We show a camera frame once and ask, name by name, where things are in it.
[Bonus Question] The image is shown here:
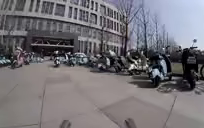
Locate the robot's own part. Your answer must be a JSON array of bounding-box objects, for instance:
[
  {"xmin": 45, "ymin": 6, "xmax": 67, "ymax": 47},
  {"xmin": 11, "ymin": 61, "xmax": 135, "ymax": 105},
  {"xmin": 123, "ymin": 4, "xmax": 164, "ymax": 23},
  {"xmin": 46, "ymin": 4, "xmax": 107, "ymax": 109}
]
[
  {"xmin": 59, "ymin": 119, "xmax": 72, "ymax": 128},
  {"xmin": 124, "ymin": 117, "xmax": 138, "ymax": 128}
]

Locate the row of parked scooters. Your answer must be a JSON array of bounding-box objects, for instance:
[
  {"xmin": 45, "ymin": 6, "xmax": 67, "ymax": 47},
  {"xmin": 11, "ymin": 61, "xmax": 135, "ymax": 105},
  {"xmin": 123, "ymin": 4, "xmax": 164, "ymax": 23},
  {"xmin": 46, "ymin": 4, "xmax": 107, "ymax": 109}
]
[{"xmin": 49, "ymin": 48, "xmax": 151, "ymax": 76}]

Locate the large curved pale building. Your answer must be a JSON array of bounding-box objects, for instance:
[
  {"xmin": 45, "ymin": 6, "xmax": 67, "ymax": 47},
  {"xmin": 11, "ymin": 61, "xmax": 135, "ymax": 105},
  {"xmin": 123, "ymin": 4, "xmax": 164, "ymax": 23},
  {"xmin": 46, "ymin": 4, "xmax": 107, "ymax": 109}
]
[{"xmin": 0, "ymin": 0, "xmax": 131, "ymax": 58}]

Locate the grey paved plaza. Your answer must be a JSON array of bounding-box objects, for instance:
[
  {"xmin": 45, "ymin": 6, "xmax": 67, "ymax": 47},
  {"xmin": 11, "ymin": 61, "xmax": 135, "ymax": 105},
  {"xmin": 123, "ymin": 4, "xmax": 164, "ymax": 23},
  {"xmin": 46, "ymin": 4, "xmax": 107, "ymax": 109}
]
[{"xmin": 0, "ymin": 61, "xmax": 204, "ymax": 128}]

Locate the row of bare trees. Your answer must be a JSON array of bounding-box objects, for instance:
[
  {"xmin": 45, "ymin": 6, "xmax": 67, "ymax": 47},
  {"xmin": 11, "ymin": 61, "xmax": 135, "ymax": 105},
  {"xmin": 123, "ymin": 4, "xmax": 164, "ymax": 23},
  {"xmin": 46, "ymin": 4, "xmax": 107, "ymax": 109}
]
[{"xmin": 116, "ymin": 0, "xmax": 178, "ymax": 58}]

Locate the white and blue scooter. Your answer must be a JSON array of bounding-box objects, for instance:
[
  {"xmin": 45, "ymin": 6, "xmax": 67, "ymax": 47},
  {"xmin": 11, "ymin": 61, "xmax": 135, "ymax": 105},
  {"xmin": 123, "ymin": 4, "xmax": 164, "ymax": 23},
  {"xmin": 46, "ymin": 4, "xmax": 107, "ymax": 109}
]
[{"xmin": 147, "ymin": 49, "xmax": 174, "ymax": 88}]

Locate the black scooter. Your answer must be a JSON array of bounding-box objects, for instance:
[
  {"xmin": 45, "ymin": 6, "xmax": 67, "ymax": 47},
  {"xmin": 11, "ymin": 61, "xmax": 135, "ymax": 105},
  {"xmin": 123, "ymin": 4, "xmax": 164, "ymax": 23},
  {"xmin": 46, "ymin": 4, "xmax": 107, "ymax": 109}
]
[{"xmin": 180, "ymin": 38, "xmax": 200, "ymax": 90}]

